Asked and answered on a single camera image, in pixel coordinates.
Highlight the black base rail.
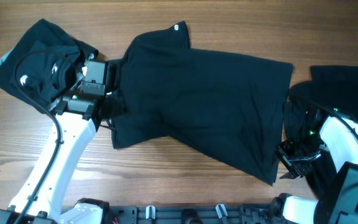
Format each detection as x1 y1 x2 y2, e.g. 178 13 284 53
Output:
103 204 290 224

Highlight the white rail clip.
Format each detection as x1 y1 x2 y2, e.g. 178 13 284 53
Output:
215 204 229 224
145 205 156 220

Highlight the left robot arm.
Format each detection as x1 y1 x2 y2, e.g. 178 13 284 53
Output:
0 92 120 224

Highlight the black clothes pile right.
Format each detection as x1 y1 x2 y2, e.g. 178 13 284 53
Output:
284 65 358 198

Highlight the left white rail clip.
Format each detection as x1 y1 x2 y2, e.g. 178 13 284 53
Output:
145 205 156 220

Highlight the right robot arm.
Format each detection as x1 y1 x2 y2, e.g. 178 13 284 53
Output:
269 108 358 223

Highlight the black t-shirt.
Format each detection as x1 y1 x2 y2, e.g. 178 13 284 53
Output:
110 21 293 185

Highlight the folded black clothes stack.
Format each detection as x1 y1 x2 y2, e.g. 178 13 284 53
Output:
0 19 98 114

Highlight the right white rail clip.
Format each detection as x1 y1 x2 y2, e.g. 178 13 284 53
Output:
215 204 229 224

